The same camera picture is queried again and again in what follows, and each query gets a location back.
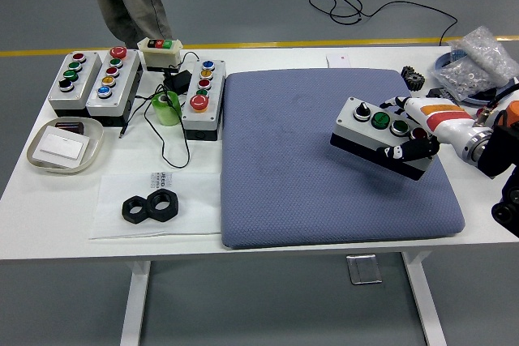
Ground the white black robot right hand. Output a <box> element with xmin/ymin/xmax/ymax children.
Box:
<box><xmin>375</xmin><ymin>96</ymin><xmax>479</xmax><ymax>161</ymax></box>

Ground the grey four-button control box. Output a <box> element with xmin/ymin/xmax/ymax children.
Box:
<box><xmin>328</xmin><ymin>96</ymin><xmax>441</xmax><ymax>182</ymax></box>

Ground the grey five-button box short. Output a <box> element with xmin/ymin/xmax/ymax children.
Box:
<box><xmin>180</xmin><ymin>58</ymin><xmax>227</xmax><ymax>143</ymax></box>

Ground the grey five-button box long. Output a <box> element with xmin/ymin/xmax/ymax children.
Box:
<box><xmin>84</xmin><ymin>46</ymin><xmax>142</xmax><ymax>127</ymax></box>

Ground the black metal gear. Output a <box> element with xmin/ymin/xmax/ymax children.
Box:
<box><xmin>400</xmin><ymin>65</ymin><xmax>426</xmax><ymax>92</ymax></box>

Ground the clear bag of washers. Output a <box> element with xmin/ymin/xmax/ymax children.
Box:
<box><xmin>431</xmin><ymin>56</ymin><xmax>500</xmax><ymax>102</ymax></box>

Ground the blue round plate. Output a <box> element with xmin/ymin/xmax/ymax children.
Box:
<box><xmin>432</xmin><ymin>50</ymin><xmax>519</xmax><ymax>105</ymax></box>

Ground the bubble wrap bag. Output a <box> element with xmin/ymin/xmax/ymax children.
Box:
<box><xmin>448</xmin><ymin>25</ymin><xmax>519</xmax><ymax>88</ymax></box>

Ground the white card red mark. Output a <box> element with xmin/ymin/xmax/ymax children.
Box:
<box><xmin>324</xmin><ymin>53</ymin><xmax>351</xmax><ymax>69</ymax></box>

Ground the blue-grey padded mat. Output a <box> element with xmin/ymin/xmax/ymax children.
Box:
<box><xmin>220</xmin><ymin>68</ymin><xmax>466</xmax><ymax>250</ymax></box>

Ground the metal floor plate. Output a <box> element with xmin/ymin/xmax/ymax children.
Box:
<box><xmin>345</xmin><ymin>254</ymin><xmax>384</xmax><ymax>285</ymax></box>

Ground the white table leg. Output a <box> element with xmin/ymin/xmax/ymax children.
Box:
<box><xmin>399</xmin><ymin>251</ymin><xmax>447</xmax><ymax>346</ymax></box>
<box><xmin>120</xmin><ymin>260</ymin><xmax>152</xmax><ymax>346</ymax></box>

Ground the black power adapter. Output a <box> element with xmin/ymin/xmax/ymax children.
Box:
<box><xmin>161</xmin><ymin>70</ymin><xmax>191</xmax><ymax>94</ymax></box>

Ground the green tape roll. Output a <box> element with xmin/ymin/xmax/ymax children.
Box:
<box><xmin>151</xmin><ymin>91</ymin><xmax>182</xmax><ymax>127</ymax></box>

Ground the large black hex nut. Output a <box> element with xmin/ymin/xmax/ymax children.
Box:
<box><xmin>145</xmin><ymin>188</ymin><xmax>181</xmax><ymax>224</ymax></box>

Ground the small black hex nut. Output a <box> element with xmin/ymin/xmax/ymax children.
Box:
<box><xmin>121</xmin><ymin>195</ymin><xmax>152</xmax><ymax>224</ymax></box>

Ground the white oval tray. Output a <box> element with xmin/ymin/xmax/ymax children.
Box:
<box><xmin>25</xmin><ymin>117</ymin><xmax>105</xmax><ymax>176</ymax></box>

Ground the grey control box black knob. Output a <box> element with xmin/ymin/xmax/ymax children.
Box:
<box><xmin>47</xmin><ymin>51</ymin><xmax>102</xmax><ymax>118</ymax></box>

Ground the dark brown small block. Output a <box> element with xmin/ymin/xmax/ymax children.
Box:
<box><xmin>54</xmin><ymin>120</ymin><xmax>85</xmax><ymax>135</ymax></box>

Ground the black floor cable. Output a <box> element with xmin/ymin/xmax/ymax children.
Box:
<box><xmin>308</xmin><ymin>0</ymin><xmax>459</xmax><ymax>46</ymax></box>

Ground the cream three-button switch box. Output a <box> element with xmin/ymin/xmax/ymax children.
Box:
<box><xmin>136</xmin><ymin>37</ymin><xmax>184</xmax><ymax>74</ymax></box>

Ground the thin black adapter cord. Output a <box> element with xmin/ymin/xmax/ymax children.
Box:
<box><xmin>118</xmin><ymin>52</ymin><xmax>199</xmax><ymax>169</ymax></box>

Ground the white wall switch plate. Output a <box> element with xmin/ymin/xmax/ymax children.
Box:
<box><xmin>32</xmin><ymin>125</ymin><xmax>91</xmax><ymax>169</ymax></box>

